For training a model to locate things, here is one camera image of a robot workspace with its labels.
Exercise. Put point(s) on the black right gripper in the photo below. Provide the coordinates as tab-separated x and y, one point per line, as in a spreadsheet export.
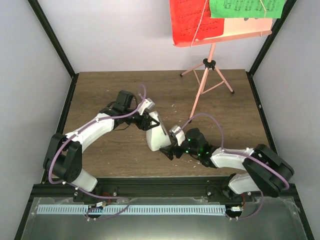
170	150

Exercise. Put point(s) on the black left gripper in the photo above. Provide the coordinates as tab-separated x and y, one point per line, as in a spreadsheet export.
144	127

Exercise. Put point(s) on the white metronome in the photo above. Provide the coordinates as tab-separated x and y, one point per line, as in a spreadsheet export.
157	137

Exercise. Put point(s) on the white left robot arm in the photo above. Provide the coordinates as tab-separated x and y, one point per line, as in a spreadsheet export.
65	151

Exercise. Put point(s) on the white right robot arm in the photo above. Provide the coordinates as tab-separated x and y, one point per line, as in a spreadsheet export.
264	170

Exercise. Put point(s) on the red sheet music page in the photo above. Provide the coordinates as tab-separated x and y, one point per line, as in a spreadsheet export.
191	21

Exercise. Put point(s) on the pink folding music stand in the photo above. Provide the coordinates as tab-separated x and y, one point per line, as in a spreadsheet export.
207	73

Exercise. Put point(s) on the green sheet music page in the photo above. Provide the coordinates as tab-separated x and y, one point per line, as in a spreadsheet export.
258	9

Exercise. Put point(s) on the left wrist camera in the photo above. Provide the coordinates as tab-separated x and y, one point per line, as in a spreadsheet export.
147	104

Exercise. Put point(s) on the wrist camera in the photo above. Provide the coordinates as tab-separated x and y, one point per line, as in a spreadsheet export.
177	134
147	104

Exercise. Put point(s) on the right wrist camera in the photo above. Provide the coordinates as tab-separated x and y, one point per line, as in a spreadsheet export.
177	134

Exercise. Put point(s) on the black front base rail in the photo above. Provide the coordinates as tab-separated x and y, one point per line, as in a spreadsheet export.
209	187

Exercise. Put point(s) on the black left frame rail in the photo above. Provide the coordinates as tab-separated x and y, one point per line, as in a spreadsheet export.
67	104

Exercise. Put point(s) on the black frame rail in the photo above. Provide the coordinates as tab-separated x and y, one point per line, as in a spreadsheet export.
261	112
67	104

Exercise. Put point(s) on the black right frame rail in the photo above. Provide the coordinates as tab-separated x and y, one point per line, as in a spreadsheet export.
261	112

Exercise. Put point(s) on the light blue slotted cable duct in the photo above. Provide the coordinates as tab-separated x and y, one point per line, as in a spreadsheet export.
69	209

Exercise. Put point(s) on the black back left frame post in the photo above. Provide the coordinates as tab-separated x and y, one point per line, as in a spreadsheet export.
43	20

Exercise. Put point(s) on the black frame post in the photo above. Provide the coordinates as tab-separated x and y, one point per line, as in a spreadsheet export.
43	20
288	6

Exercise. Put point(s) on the black back right frame post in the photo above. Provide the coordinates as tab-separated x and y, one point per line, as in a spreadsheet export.
288	6

